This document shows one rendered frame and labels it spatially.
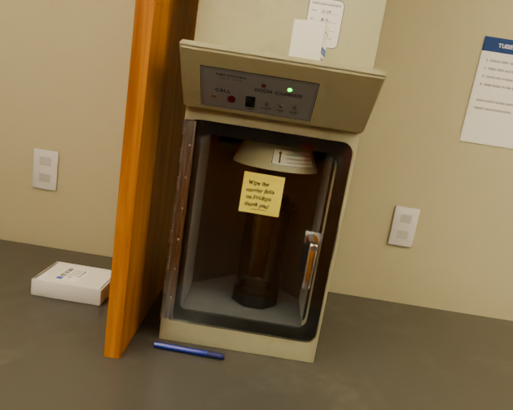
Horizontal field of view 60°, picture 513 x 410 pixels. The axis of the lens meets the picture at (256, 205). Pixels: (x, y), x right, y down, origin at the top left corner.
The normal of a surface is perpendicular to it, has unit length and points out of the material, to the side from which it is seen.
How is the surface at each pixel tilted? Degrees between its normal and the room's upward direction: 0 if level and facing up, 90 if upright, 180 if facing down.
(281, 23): 90
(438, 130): 90
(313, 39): 90
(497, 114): 90
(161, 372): 0
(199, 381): 0
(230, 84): 135
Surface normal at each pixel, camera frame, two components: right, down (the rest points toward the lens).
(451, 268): -0.04, 0.21
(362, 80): -0.14, 0.83
